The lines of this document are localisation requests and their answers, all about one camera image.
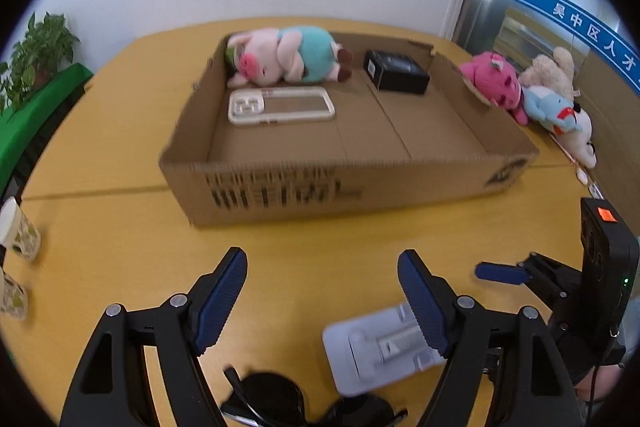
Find grey folding phone stand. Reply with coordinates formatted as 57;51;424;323
322;303;445;397

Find black sunglasses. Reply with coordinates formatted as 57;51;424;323
220;365;408;427

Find clear phone case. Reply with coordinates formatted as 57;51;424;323
228;87;336;127

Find pig plush teal shirt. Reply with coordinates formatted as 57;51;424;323
226;26;352;89

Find person right hand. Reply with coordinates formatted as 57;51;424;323
574;364;625;404

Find white earbuds case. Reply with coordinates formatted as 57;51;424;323
576;168;589;185

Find pink transparent pen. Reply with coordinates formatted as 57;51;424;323
549;131;584;168

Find white panda plush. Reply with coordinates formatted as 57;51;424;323
556;103;597;169

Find blue red plush toy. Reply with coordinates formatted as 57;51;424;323
523;86;582;135

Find brown cardboard box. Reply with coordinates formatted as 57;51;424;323
159;32;538;228

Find paper cup near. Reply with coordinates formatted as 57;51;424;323
0;269;28;321

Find paper cup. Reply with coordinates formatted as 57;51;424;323
0;196;41;261
0;269;28;321

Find pink bear plush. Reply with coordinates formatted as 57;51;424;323
459;51;528;126

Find paper cup far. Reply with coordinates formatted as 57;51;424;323
0;196;41;261

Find beige bunny plush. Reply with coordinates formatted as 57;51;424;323
518;46;580;102

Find black small box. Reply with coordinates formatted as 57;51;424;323
363;50;431;95

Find green covered table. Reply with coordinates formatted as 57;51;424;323
1;63;93;199

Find large potted plant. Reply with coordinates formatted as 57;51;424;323
1;13;80;114

